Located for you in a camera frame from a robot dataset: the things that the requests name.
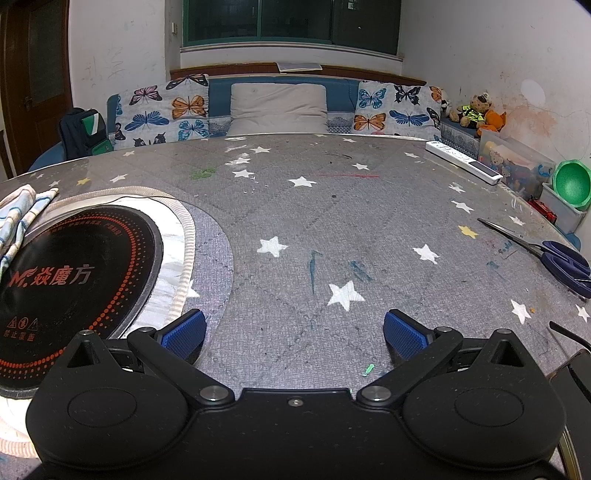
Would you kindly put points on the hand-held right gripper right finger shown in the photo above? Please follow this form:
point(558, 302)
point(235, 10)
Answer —
point(405, 334)

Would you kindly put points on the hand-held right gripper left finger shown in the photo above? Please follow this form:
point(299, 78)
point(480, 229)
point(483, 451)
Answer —
point(184, 333)

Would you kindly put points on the blue white striped shirt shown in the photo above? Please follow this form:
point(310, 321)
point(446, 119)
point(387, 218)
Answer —
point(21, 217)

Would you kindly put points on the small green scrap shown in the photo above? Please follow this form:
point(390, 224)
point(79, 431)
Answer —
point(369, 369)

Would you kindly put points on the round black induction cooktop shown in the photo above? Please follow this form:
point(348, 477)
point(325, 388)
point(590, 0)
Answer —
point(78, 286)

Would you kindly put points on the grey star tablecloth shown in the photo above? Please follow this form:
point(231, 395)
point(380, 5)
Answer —
point(346, 221)

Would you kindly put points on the white power strip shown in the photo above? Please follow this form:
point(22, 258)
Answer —
point(464, 160)

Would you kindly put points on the red toy car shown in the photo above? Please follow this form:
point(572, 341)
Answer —
point(545, 208)

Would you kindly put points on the white plastic container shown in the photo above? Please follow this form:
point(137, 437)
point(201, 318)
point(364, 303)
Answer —
point(561, 210)

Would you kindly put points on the clear plastic toy box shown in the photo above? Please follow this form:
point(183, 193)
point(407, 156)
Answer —
point(515, 161)

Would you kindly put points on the butterfly print pillow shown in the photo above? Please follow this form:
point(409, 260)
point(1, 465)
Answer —
point(397, 110)
point(161, 113)

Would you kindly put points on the dark backpack with green pocket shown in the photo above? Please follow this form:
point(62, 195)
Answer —
point(83, 134)

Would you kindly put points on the green plastic bowl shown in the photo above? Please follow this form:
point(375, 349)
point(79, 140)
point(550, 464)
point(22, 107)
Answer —
point(573, 183)

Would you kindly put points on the orange plush toy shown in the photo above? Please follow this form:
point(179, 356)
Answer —
point(493, 121)

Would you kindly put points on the teddy bear in yellow vest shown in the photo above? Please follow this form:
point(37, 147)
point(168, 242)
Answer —
point(475, 110)

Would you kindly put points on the plain grey pillow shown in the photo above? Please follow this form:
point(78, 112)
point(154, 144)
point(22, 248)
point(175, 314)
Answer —
point(278, 108)

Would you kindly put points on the blue sofa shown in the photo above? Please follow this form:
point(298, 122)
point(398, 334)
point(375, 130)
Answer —
point(341, 99)

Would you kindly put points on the wooden sofa back ledge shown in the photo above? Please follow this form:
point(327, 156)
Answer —
point(369, 74)

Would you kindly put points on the book on ledge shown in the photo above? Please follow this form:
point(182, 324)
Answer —
point(299, 67)

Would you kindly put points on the dark wooden door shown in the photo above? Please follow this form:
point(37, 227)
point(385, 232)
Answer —
point(32, 78)

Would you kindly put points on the green framed window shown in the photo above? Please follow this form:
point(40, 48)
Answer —
point(286, 21)

